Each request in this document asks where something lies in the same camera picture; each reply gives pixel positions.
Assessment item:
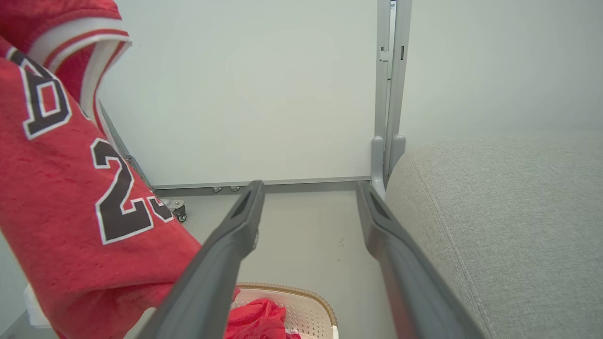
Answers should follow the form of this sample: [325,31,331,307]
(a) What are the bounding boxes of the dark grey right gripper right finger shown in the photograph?
[357,181,486,339]

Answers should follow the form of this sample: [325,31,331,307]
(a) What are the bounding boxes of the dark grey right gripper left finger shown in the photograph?
[137,180,265,339]

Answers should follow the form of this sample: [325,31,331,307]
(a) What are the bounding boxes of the red shorts with white stripes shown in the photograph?
[224,298,302,339]

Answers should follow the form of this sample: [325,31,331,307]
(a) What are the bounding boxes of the red basketball jersey number 23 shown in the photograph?
[0,0,242,339]

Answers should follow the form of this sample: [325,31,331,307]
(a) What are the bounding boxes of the white perforated laundry basket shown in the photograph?
[230,282,339,339]

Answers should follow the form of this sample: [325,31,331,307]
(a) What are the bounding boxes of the black caster wheel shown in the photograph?
[167,200,188,223]

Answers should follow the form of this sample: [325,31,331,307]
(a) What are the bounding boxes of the grey fabric sofa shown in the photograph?
[385,134,603,339]

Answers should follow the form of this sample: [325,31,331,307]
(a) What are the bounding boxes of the grey partition bottom rail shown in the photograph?
[153,177,373,197]

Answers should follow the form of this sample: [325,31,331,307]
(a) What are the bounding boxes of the grey partition post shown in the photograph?
[371,0,413,198]
[97,99,185,210]

